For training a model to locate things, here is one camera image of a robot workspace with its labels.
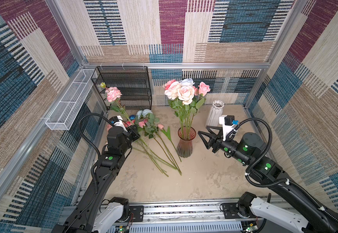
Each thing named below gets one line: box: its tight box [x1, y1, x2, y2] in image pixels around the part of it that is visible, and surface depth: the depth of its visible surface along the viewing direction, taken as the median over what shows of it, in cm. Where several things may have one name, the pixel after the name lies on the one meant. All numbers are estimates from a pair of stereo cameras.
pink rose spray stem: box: [189, 81, 211, 129], surface depth 72 cm
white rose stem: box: [179, 78, 196, 87], surface depth 69 cm
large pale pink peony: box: [162, 79, 184, 129], surface depth 68 cm
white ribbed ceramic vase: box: [205, 99, 225, 127], surface depth 93 cm
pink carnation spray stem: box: [100, 82, 133, 124], surface depth 76 cm
